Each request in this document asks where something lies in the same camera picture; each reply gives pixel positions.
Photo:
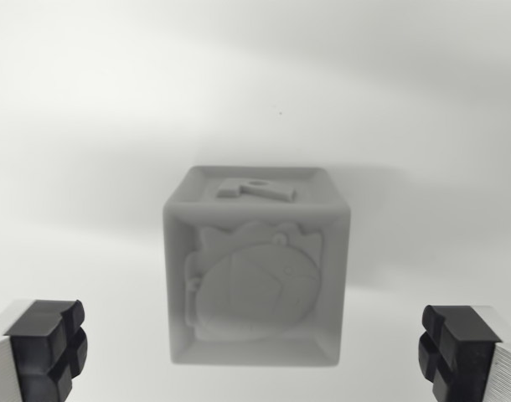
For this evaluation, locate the black-padded silver gripper left finger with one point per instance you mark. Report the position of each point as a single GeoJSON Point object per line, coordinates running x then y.
{"type": "Point", "coordinates": [33, 356]}

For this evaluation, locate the black-padded silver gripper right finger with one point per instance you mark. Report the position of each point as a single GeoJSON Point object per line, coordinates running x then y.
{"type": "Point", "coordinates": [460, 356]}

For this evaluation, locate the grey embossed toy cube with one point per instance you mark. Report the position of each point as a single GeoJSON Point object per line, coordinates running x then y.
{"type": "Point", "coordinates": [255, 268]}

